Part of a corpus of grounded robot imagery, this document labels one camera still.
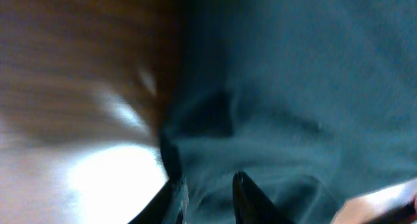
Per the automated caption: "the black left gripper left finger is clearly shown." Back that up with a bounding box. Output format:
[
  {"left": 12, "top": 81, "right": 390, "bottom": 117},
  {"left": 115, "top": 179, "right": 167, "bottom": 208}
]
[{"left": 128, "top": 178, "right": 189, "bottom": 224}]

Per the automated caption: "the black t-shirt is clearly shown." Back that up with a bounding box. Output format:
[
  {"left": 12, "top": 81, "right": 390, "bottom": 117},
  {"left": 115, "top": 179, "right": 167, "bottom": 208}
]
[{"left": 161, "top": 0, "right": 416, "bottom": 223}]

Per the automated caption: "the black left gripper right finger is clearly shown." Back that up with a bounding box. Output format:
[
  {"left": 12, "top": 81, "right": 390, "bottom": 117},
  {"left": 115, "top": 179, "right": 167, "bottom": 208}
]
[{"left": 232, "top": 171, "right": 293, "bottom": 224}]

